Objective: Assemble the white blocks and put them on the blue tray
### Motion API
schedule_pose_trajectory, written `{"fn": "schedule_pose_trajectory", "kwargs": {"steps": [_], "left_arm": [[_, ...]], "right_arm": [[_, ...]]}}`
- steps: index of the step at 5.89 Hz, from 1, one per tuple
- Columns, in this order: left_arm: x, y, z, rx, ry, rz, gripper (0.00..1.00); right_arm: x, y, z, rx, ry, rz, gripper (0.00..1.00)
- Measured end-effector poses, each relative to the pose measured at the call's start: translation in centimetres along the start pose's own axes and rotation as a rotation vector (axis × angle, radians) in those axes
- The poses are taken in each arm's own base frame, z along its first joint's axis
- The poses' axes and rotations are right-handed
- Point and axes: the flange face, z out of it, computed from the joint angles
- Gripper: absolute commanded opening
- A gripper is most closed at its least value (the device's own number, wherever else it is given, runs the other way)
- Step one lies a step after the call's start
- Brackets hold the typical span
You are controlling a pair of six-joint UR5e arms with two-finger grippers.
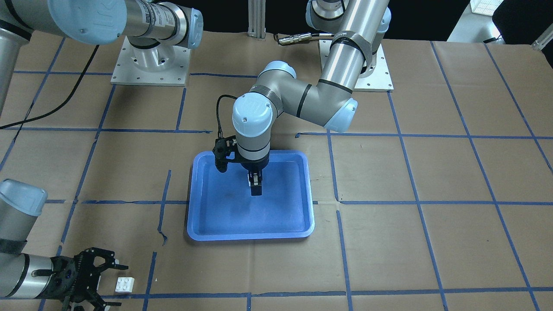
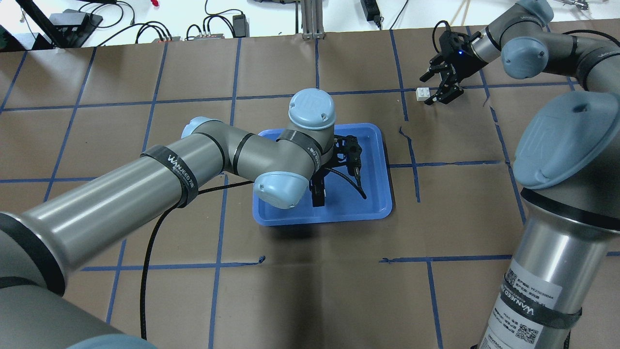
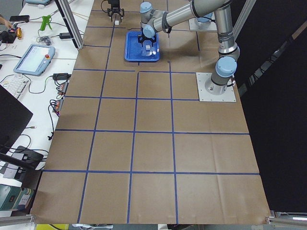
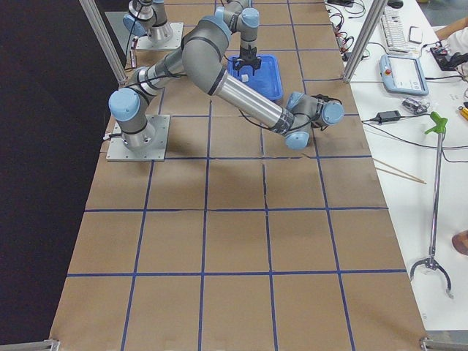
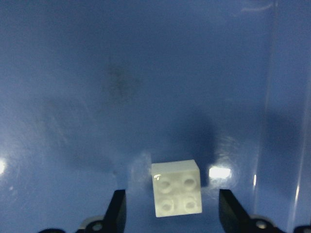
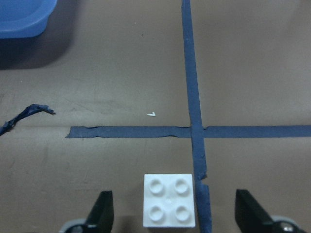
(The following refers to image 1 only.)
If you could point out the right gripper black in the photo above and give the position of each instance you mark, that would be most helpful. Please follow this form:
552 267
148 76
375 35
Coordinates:
61 276

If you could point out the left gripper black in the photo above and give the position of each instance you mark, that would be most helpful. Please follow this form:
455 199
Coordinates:
253 167

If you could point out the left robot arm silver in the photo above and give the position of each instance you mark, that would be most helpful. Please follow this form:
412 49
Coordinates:
358 28

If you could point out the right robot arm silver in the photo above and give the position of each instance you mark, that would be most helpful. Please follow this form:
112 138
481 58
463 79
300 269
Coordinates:
95 22

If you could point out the white block near right arm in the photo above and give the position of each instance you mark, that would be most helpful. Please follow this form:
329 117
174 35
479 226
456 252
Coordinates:
124 285

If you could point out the blue plastic tray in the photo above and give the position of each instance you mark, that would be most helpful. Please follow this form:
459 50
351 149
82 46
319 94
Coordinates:
221 207

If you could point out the brown paper table cover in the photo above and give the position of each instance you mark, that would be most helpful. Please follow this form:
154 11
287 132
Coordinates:
439 197

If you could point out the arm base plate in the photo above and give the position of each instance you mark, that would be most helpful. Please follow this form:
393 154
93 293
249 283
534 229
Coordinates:
376 78
158 66

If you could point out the aluminium frame post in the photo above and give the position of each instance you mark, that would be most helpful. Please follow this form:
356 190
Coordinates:
256 19

